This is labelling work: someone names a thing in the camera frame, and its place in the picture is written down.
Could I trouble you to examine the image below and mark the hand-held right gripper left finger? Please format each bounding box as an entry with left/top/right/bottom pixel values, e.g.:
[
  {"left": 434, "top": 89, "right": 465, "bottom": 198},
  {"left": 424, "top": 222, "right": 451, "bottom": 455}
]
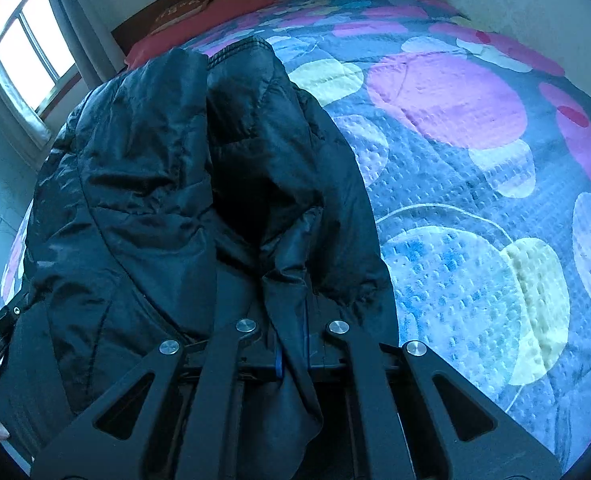
[{"left": 30, "top": 318, "right": 284, "bottom": 480}]

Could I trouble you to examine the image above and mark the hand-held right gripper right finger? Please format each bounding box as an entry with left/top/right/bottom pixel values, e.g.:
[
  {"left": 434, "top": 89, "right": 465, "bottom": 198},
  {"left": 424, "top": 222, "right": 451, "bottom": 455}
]
[{"left": 320, "top": 319, "right": 561, "bottom": 480}]

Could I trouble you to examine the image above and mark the black puffer jacket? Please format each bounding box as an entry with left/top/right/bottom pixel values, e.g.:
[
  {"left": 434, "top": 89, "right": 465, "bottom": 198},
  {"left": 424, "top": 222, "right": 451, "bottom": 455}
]
[{"left": 0, "top": 35, "right": 401, "bottom": 480}]

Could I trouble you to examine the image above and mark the bed with floral bedspread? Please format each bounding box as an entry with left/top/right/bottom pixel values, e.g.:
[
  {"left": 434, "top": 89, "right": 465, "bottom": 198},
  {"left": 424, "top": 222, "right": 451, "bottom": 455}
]
[{"left": 0, "top": 0, "right": 591, "bottom": 473}]

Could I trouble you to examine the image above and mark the window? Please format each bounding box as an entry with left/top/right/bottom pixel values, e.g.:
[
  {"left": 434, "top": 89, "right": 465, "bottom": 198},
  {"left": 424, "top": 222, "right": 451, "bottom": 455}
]
[{"left": 0, "top": 0, "right": 82, "bottom": 147}]

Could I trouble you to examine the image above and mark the grey curtain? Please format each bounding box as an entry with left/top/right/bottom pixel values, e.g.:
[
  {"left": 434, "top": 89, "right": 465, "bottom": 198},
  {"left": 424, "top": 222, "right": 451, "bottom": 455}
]
[{"left": 40, "top": 0, "right": 126, "bottom": 92}]

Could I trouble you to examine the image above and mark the brown cushion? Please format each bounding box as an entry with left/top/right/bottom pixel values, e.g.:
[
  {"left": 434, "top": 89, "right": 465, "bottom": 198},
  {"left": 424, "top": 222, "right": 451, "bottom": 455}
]
[{"left": 150, "top": 0, "right": 212, "bottom": 37}]

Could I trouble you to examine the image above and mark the wooden headboard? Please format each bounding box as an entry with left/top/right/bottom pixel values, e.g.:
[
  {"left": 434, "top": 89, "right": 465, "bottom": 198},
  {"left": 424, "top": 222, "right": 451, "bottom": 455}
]
[{"left": 112, "top": 0, "right": 296, "bottom": 56}]

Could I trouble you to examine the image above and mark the red pillow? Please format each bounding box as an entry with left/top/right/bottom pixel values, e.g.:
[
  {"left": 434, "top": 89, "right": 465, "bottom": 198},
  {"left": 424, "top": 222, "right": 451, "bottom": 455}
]
[{"left": 124, "top": 0, "right": 277, "bottom": 70}]

